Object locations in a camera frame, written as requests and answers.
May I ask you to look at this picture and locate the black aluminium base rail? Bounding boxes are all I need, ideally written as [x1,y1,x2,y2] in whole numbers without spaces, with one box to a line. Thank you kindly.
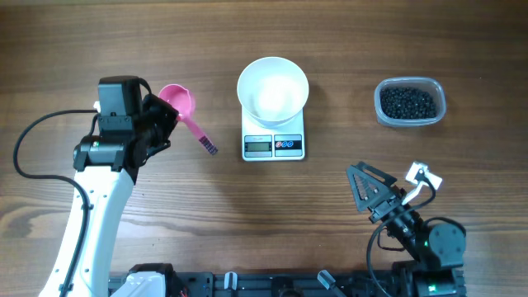
[107,270,467,297]

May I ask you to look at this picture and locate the clear plastic food container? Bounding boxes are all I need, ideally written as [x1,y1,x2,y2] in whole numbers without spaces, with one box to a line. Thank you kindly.
[374,77,446,128]

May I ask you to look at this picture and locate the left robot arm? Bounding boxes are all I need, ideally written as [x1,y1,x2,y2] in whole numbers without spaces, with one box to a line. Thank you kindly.
[41,76,177,296]

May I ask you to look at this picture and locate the right black camera cable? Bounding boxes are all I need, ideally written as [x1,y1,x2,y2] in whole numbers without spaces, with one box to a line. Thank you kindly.
[365,168,438,297]

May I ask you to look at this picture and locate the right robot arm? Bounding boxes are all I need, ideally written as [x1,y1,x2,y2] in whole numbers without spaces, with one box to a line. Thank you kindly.
[346,162,467,296]

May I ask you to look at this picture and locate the white bowl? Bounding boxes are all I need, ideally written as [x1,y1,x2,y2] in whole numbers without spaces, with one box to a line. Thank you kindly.
[237,56,309,125]

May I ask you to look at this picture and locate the white digital kitchen scale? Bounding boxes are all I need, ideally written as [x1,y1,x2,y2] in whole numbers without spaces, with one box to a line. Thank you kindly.
[242,109,306,162]

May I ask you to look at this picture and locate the black beans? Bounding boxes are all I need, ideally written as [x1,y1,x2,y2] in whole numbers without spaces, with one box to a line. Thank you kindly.
[379,87,436,120]

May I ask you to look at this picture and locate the pink plastic measuring scoop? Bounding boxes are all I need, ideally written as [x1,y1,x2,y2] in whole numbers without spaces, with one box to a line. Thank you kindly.
[158,84,218,155]

